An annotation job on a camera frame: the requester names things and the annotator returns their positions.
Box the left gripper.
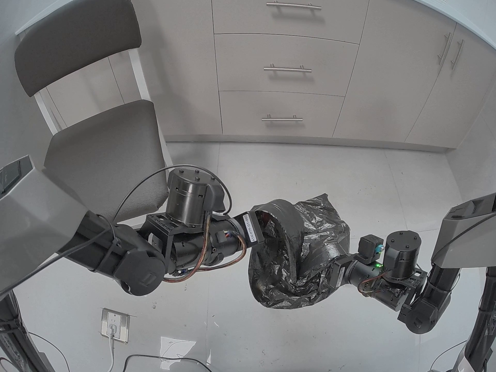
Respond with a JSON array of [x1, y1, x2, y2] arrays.
[[208, 212, 267, 266]]

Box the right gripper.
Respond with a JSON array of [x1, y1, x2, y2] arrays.
[[329, 257, 384, 290]]

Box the black plastic bag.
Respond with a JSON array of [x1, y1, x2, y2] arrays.
[[248, 193, 351, 309]]

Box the grey padded white chair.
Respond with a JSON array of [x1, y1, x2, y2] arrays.
[[14, 0, 175, 224]]

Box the beige cabinet with drawers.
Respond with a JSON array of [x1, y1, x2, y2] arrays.
[[116, 0, 496, 154]]

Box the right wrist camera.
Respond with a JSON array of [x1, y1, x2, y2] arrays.
[[358, 236, 385, 266]]

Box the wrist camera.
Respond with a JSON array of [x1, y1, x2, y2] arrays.
[[358, 236, 385, 266], [205, 181, 227, 214]]

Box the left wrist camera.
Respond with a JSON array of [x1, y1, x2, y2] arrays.
[[205, 181, 227, 214]]

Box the black cable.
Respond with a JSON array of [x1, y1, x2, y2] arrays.
[[0, 167, 233, 297], [124, 354, 213, 372]]

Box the white power cable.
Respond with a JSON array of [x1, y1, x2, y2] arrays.
[[105, 323, 118, 372]]

